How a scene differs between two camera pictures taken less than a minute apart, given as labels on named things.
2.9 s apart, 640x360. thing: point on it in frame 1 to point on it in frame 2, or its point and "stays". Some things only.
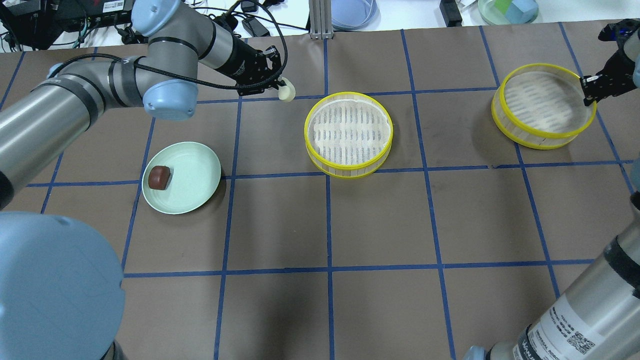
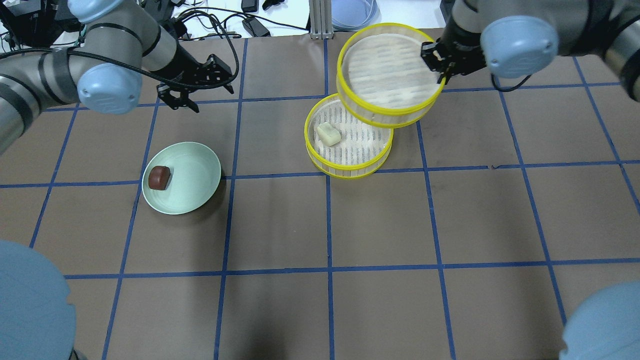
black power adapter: (255, 28) stays
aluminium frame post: (320, 19) stays
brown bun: (158, 177) stays
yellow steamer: (541, 106) to (382, 79)
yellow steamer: (348, 135) stays
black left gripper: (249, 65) to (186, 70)
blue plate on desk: (355, 15) stays
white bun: (286, 93) to (328, 134)
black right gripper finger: (590, 84) to (440, 77)
